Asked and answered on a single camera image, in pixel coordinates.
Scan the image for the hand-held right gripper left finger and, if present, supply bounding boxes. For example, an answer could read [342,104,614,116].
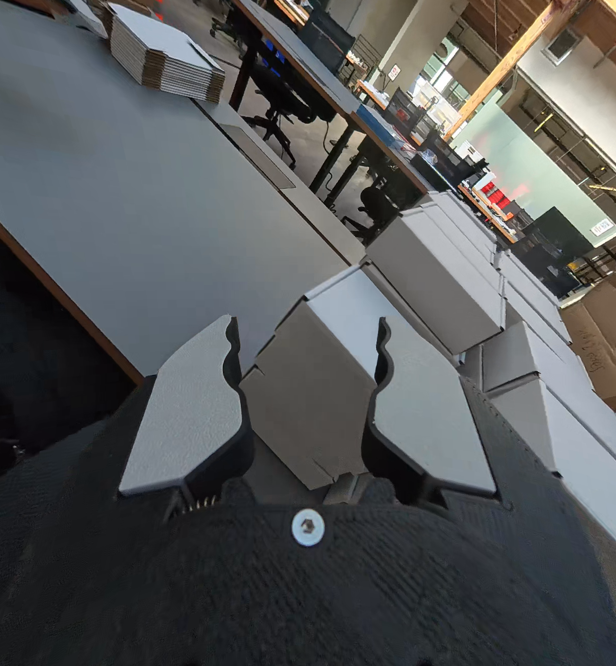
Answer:
[118,314,255,508]

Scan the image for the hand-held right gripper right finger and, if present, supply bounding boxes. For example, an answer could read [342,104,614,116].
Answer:
[361,316,497,505]

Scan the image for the stack of cardboard sheets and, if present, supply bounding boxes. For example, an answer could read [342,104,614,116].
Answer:
[107,2,226,103]

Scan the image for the flat blue box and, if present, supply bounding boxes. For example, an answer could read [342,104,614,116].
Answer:
[357,104,399,144]

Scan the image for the black tripod stand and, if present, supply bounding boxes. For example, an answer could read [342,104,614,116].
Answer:
[240,62,335,170]

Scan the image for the black office chair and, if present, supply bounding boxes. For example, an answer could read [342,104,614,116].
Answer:
[339,185,407,245]

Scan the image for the black monitor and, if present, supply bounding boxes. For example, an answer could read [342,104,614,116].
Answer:
[297,8,356,58]
[529,206,595,261]

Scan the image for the pile of folded white boxes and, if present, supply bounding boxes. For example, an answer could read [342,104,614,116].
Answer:
[240,191,616,552]

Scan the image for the red storage bins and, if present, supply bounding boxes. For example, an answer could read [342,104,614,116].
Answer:
[477,182,522,219]

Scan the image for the grey desk with wooden edge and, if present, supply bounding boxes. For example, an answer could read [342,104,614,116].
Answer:
[349,112,444,201]
[230,0,371,193]

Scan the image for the large brown cardboard carton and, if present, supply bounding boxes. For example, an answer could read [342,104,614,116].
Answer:
[560,271,616,417]

